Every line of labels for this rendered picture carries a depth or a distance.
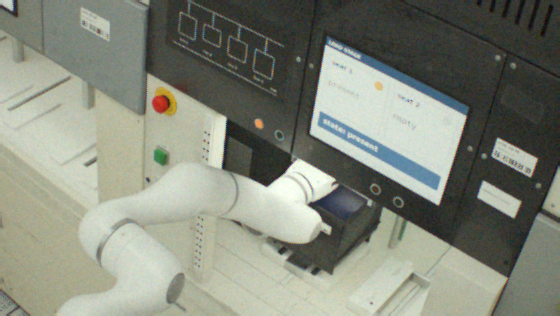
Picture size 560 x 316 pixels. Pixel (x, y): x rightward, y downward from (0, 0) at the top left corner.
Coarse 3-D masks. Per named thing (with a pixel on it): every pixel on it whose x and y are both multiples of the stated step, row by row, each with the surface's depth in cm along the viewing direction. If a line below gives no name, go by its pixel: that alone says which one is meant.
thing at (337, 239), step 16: (272, 176) 196; (320, 208) 189; (368, 208) 191; (336, 224) 188; (352, 224) 191; (368, 224) 201; (320, 240) 194; (336, 240) 190; (352, 240) 197; (368, 240) 212; (304, 256) 200; (320, 256) 196; (336, 256) 193
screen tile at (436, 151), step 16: (400, 96) 135; (400, 112) 136; (416, 112) 134; (432, 112) 132; (400, 128) 138; (432, 128) 134; (448, 128) 132; (400, 144) 139; (416, 144) 137; (432, 144) 135; (448, 144) 133; (432, 160) 137
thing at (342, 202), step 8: (336, 192) 204; (344, 192) 203; (352, 192) 201; (320, 200) 209; (328, 200) 207; (336, 200) 206; (344, 200) 204; (352, 200) 202; (360, 200) 201; (328, 208) 209; (336, 208) 207; (344, 208) 205; (352, 208) 203; (344, 216) 206
